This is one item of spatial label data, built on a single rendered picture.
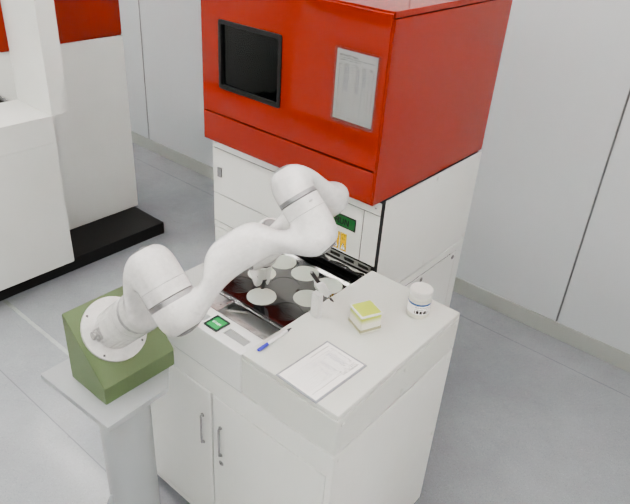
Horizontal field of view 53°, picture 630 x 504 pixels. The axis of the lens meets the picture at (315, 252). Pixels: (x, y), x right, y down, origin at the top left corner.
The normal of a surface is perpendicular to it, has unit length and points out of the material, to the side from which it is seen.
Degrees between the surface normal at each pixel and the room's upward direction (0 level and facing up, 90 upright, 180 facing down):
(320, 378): 0
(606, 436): 0
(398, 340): 0
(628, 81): 90
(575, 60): 90
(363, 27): 90
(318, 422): 90
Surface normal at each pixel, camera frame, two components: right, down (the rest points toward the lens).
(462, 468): 0.06, -0.86
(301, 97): -0.65, 0.36
